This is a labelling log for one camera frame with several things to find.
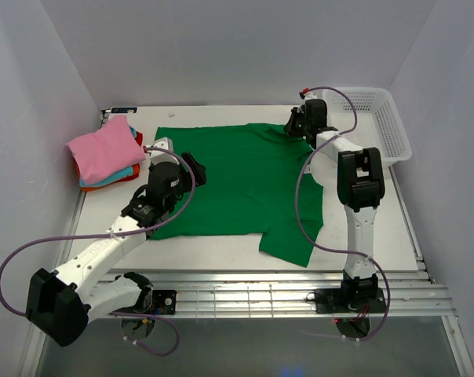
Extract green t shirt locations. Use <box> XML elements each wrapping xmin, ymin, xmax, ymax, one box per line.
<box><xmin>153</xmin><ymin>123</ymin><xmax>323</xmax><ymax>267</ymax></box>

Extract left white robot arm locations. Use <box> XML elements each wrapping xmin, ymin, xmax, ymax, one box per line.
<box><xmin>25</xmin><ymin>150</ymin><xmax>207</xmax><ymax>346</ymax></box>

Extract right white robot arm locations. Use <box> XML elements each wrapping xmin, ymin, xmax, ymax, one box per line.
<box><xmin>284</xmin><ymin>97</ymin><xmax>387</xmax><ymax>315</ymax></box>

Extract orange folded t shirt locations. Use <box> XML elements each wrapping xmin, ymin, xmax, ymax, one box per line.
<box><xmin>79</xmin><ymin>164</ymin><xmax>140</xmax><ymax>192</ymax></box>

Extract light blue folded t shirt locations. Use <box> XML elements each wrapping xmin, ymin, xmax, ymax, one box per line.
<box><xmin>78</xmin><ymin>125</ymin><xmax>138</xmax><ymax>188</ymax></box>

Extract red folded t shirt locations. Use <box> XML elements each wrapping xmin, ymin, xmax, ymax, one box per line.
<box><xmin>135</xmin><ymin>132</ymin><xmax>143</xmax><ymax>146</ymax></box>

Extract white plastic basket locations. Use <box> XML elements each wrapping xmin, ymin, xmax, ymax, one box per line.
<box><xmin>322</xmin><ymin>87</ymin><xmax>412</xmax><ymax>167</ymax></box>

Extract pink folded t shirt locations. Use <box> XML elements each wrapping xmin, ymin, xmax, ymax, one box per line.
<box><xmin>64</xmin><ymin>115</ymin><xmax>147</xmax><ymax>186</ymax></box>

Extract blue label sticker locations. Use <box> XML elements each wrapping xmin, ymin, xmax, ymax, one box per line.
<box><xmin>111</xmin><ymin>107</ymin><xmax>137</xmax><ymax>114</ymax></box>

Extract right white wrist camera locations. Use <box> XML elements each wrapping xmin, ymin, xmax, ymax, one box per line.
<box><xmin>299</xmin><ymin>88</ymin><xmax>319</xmax><ymax>102</ymax></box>

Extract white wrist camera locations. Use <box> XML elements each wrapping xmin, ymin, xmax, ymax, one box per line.
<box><xmin>299</xmin><ymin>88</ymin><xmax>319</xmax><ymax>102</ymax></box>
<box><xmin>143</xmin><ymin>137</ymin><xmax>177</xmax><ymax>165</ymax></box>

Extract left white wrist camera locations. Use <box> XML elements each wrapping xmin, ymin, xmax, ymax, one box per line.
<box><xmin>143</xmin><ymin>137</ymin><xmax>177</xmax><ymax>165</ymax></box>

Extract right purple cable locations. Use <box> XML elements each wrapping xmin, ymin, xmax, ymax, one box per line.
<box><xmin>294</xmin><ymin>86</ymin><xmax>391</xmax><ymax>342</ymax></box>

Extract purple cable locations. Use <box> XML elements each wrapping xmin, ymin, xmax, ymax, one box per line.
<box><xmin>0</xmin><ymin>147</ymin><xmax>197</xmax><ymax>357</ymax></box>
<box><xmin>294</xmin><ymin>86</ymin><xmax>391</xmax><ymax>342</ymax></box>

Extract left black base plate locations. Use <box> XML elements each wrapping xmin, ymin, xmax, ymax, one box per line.
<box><xmin>115</xmin><ymin>289</ymin><xmax>177</xmax><ymax>315</ymax></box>

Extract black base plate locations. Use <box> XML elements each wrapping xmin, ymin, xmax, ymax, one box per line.
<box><xmin>313</xmin><ymin>288</ymin><xmax>387</xmax><ymax>314</ymax></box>
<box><xmin>115</xmin><ymin>289</ymin><xmax>177</xmax><ymax>315</ymax></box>

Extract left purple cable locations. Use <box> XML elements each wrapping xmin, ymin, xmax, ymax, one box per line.
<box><xmin>0</xmin><ymin>147</ymin><xmax>197</xmax><ymax>357</ymax></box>

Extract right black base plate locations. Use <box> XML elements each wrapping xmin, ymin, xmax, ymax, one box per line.
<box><xmin>313</xmin><ymin>288</ymin><xmax>387</xmax><ymax>314</ymax></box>

